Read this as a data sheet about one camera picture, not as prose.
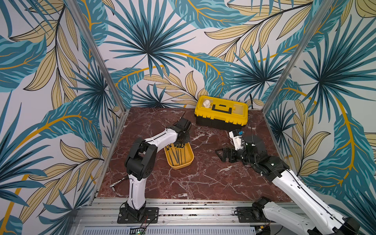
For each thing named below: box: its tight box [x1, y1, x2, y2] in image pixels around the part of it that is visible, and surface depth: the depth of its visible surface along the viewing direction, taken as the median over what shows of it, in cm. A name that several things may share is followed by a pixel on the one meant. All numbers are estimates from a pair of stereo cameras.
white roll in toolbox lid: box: [202, 99, 211, 109], surface depth 97 cm
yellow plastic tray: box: [163, 141, 195, 170], surface depth 95 cm
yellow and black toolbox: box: [193, 95, 249, 131], surface depth 99 cm
